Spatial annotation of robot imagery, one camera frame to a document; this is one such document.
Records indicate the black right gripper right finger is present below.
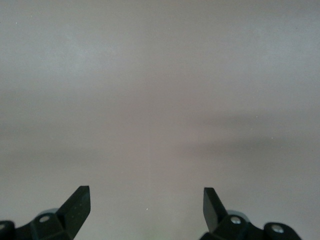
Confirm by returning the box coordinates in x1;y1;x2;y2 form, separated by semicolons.
199;187;301;240

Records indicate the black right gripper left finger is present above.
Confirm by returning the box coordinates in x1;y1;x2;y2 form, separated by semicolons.
0;185;91;240

